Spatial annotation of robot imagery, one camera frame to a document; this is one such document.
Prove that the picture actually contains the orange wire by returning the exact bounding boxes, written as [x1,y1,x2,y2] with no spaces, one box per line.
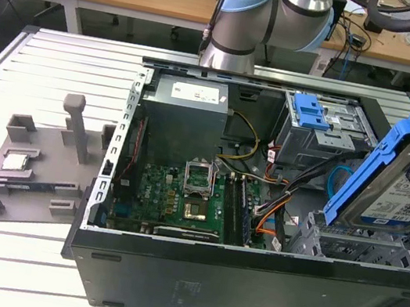
[254,197,293,240]

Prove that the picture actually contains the CPU socket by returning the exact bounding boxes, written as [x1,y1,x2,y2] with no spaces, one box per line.
[181,196,210,222]

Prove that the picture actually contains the blue wire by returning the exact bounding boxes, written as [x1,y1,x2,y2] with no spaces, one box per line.
[325,163,355,204]

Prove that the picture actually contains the grey parts rack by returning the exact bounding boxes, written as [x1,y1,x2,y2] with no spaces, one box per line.
[0,80,122,243]

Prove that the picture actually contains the white label sticker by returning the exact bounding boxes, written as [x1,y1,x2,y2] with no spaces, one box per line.
[312,56,332,79]

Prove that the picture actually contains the small black box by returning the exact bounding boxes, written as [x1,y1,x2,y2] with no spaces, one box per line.
[363,14,385,34]

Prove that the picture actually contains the black power adapter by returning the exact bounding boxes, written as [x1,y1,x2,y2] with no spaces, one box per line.
[348,32,366,51]

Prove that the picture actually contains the grey metal drive cage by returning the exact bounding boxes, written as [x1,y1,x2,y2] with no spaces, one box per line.
[271,89,387,182]

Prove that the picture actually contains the yellow wire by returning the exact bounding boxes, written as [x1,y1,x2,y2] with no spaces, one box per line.
[218,109,264,167]

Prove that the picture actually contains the black graphics card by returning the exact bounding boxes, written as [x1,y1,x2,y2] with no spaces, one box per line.
[153,222,221,245]

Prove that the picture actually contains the metal socket cover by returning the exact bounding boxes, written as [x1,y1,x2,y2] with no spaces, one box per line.
[181,154,219,200]

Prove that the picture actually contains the green motherboard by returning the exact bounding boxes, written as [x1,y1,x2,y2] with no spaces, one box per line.
[107,144,278,252]

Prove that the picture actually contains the black speaker box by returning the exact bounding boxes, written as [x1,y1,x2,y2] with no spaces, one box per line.
[325,0,348,47]

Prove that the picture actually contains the hard disk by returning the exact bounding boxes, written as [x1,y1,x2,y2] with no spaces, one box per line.
[322,102,410,240]

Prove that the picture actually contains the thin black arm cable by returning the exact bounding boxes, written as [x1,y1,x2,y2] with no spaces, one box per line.
[196,0,237,63]

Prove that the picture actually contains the black cable bundle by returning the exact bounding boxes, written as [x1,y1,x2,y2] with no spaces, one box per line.
[269,136,372,266]

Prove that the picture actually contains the grey metal disk bay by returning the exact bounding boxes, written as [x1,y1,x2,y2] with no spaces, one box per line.
[286,207,410,274]

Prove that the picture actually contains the grey power supply unit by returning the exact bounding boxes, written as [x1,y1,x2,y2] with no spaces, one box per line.
[132,70,234,164]

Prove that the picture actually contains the thin metal locking lever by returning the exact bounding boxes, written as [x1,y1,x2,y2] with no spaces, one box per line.
[208,161,223,200]

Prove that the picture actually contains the blue plastic drive latch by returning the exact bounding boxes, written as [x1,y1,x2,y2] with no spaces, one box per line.
[289,92,337,133]

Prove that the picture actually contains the black RAM slot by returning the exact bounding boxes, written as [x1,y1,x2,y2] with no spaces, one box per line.
[214,172,249,247]
[228,175,263,247]

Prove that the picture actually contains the silver CPU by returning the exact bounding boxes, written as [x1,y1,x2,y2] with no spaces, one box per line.
[1,152,31,175]

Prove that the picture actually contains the black open PC case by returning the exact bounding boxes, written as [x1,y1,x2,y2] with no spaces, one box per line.
[52,37,410,307]

